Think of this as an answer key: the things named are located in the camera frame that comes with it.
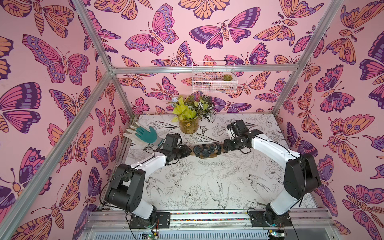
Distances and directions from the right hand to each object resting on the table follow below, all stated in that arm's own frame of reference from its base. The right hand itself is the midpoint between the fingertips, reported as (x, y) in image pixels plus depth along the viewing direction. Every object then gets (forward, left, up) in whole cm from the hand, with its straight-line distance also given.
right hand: (228, 144), depth 90 cm
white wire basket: (+37, +13, +23) cm, 46 cm away
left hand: (-3, +22, -2) cm, 22 cm away
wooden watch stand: (-3, +9, -7) cm, 12 cm away
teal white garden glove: (+13, +59, -8) cm, 61 cm away
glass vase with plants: (+22, +24, +9) cm, 34 cm away
